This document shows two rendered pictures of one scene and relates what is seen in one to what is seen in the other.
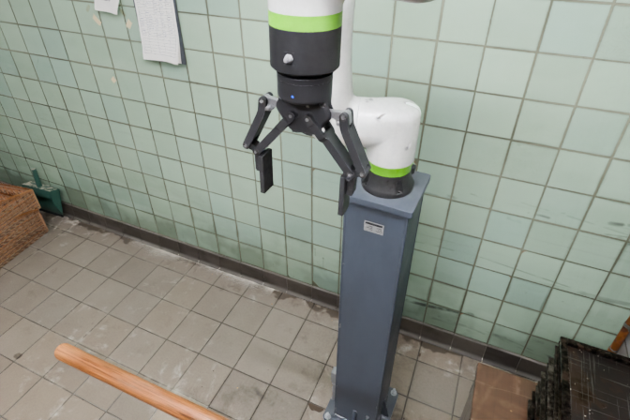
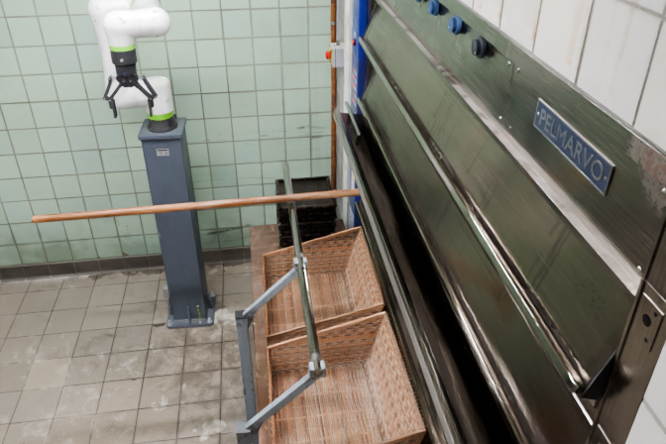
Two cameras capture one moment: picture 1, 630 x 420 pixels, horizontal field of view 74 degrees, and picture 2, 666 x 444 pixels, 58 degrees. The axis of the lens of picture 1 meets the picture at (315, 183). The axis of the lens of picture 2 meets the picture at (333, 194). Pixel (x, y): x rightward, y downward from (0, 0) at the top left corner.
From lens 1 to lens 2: 1.88 m
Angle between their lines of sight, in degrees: 27
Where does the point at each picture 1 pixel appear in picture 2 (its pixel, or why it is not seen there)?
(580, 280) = (299, 170)
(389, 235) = (172, 154)
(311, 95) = (131, 71)
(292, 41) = (122, 55)
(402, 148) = (166, 101)
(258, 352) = (96, 314)
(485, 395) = (256, 237)
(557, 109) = (246, 67)
